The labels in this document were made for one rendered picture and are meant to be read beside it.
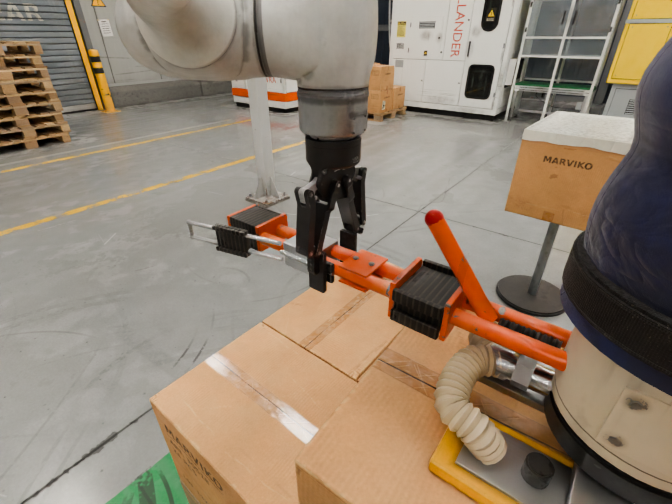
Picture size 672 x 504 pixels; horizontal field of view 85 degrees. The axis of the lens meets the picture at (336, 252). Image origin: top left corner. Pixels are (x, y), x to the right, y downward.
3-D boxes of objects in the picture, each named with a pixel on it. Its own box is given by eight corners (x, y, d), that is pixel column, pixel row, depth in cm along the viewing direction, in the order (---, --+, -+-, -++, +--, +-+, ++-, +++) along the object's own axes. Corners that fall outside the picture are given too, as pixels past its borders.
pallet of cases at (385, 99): (406, 113, 745) (410, 63, 699) (379, 122, 675) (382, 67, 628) (356, 107, 808) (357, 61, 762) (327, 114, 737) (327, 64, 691)
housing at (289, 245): (339, 261, 64) (339, 238, 62) (314, 279, 59) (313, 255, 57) (309, 249, 67) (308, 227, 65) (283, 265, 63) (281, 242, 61)
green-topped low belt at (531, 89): (585, 124, 660) (597, 85, 628) (580, 129, 625) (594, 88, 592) (512, 116, 725) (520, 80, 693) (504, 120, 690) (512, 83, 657)
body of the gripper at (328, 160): (335, 144, 44) (335, 214, 49) (374, 131, 50) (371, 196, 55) (290, 135, 48) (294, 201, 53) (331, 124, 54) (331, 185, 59)
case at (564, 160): (537, 179, 226) (557, 110, 205) (615, 195, 203) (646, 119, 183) (503, 210, 186) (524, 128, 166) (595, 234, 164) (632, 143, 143)
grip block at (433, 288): (468, 306, 53) (476, 272, 50) (441, 346, 47) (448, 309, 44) (416, 286, 58) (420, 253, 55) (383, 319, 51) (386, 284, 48)
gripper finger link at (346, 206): (323, 175, 53) (329, 169, 54) (341, 229, 61) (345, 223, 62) (345, 180, 51) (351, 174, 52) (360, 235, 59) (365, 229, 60)
